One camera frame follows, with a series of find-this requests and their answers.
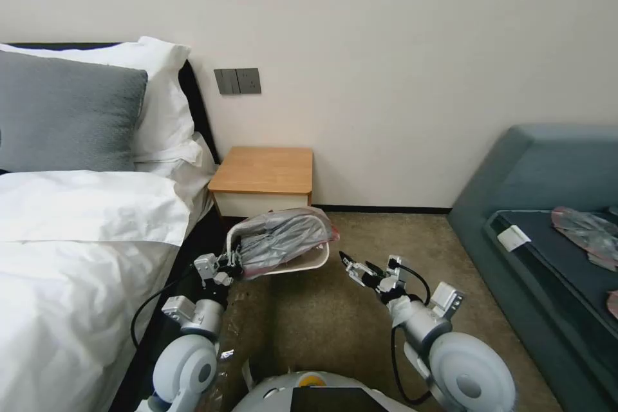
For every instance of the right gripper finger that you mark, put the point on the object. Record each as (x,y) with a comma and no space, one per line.
(375,271)
(357,274)

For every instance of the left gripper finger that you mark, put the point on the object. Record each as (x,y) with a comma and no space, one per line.
(237,274)
(231,257)

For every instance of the white plastic trash can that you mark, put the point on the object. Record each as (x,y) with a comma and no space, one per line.
(304,264)

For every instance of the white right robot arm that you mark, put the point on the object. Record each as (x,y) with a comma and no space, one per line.
(463,373)

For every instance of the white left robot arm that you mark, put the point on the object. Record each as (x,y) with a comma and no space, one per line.
(186,368)

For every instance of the translucent red-trimmed garbage bag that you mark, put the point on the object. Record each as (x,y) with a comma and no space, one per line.
(285,233)

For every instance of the folded translucent garbage bag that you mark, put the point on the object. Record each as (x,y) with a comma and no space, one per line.
(613,305)
(586,233)

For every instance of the black baseboard strip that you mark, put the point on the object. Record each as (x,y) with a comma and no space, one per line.
(381,207)

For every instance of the wooden top nightstand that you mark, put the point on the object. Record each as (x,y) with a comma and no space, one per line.
(263,170)

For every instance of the white robot front shell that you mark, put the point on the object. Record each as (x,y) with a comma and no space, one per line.
(270,395)

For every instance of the small white box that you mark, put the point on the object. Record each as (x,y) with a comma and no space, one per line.
(513,238)

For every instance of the white duvet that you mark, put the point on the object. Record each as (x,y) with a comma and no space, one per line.
(72,262)

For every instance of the large white pillow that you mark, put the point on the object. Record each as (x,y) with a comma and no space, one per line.
(161,108)

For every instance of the dark sofa seat cushion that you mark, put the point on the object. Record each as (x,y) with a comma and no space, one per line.
(555,262)

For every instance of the teal sofa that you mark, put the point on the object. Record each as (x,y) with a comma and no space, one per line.
(512,166)

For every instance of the grey textured pillow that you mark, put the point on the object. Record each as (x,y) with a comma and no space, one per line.
(63,112)

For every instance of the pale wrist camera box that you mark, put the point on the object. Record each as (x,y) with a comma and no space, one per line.
(395,262)
(204,267)

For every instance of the grey wall switch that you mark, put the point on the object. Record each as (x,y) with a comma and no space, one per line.
(226,81)

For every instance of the grey wall socket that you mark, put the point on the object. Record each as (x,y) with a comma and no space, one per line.
(249,80)

